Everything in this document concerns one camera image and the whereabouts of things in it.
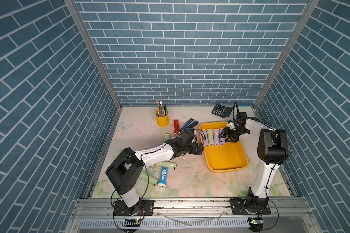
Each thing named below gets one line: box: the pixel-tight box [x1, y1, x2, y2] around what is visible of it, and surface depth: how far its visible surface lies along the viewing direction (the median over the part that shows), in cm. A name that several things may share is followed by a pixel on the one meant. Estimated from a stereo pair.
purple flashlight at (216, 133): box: [213, 128, 220, 147], surface depth 98 cm
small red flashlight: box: [174, 119, 181, 136], surface depth 109 cm
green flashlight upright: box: [163, 133, 171, 141], surface depth 101 cm
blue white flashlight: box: [157, 166, 169, 189], surface depth 84 cm
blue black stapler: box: [180, 117, 199, 132], surface depth 110 cm
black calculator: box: [211, 104, 233, 118], surface depth 118 cm
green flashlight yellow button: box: [206, 128, 214, 147], surface depth 101 cm
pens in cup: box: [155, 99, 168, 117], surface depth 104 cm
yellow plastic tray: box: [199, 121, 249, 173], surface depth 95 cm
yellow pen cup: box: [155, 109, 170, 128], surface depth 105 cm
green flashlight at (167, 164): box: [156, 160, 177, 170], surface depth 88 cm
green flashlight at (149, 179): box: [139, 174, 159, 186], surface depth 82 cm
